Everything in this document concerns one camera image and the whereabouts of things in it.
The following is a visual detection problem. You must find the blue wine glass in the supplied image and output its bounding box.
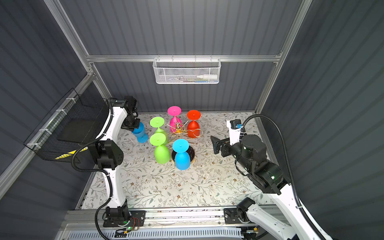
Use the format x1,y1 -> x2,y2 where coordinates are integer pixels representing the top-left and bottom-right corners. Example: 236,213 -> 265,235
133,122 -> 149,144
173,139 -> 191,170

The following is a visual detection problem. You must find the blue wine glass front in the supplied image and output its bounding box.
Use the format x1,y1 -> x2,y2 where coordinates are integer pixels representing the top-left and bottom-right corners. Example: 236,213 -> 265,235
173,139 -> 191,170

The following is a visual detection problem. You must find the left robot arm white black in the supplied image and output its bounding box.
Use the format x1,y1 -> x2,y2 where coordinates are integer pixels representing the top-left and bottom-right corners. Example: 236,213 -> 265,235
88,96 -> 140,209

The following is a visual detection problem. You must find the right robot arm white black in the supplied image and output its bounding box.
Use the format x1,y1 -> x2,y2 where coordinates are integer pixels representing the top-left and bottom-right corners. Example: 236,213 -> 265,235
211,135 -> 331,240

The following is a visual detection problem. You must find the green wine glass rear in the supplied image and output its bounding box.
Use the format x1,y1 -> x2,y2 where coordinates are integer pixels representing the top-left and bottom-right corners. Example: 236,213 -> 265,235
150,117 -> 169,144

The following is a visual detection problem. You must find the green wine glass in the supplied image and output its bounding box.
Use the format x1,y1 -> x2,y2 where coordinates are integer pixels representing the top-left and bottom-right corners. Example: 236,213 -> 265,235
150,133 -> 171,164
150,117 -> 169,144

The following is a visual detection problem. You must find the green wine glass front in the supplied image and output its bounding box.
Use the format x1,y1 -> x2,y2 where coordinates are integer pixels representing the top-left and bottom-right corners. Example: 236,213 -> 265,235
150,133 -> 171,164

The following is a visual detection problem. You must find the pink wine glass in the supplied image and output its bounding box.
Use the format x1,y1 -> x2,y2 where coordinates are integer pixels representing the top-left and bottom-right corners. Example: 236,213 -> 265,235
168,106 -> 183,133

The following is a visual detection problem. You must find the red wine glass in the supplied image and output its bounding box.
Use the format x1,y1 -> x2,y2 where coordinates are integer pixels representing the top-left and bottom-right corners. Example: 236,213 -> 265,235
187,110 -> 201,138

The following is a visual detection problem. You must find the white marker in basket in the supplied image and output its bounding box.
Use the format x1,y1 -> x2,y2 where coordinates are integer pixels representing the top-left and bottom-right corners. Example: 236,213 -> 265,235
197,74 -> 219,81

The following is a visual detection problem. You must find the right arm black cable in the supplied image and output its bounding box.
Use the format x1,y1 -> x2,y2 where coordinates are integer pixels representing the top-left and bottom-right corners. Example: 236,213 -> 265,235
241,113 -> 331,240

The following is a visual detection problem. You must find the gold wire glass rack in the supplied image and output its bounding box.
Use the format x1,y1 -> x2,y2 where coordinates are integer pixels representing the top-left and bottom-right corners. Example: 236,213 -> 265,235
169,122 -> 204,165

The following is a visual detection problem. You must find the black wire wall basket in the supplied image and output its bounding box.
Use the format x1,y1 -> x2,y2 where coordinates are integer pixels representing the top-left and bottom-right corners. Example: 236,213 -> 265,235
24,84 -> 109,162

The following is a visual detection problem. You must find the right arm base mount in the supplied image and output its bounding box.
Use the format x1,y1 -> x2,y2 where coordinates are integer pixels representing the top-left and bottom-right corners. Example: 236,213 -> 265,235
224,197 -> 256,224

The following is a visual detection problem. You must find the white mesh wall basket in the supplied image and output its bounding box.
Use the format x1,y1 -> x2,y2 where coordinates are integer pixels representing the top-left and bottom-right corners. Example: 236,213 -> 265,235
153,59 -> 222,85

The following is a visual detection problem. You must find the aluminium front rail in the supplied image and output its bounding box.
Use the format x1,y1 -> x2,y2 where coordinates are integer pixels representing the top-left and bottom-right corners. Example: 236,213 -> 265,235
56,205 -> 289,240

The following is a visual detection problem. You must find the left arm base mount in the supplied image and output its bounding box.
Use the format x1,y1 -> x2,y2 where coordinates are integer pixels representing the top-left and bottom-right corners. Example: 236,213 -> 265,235
103,207 -> 146,228

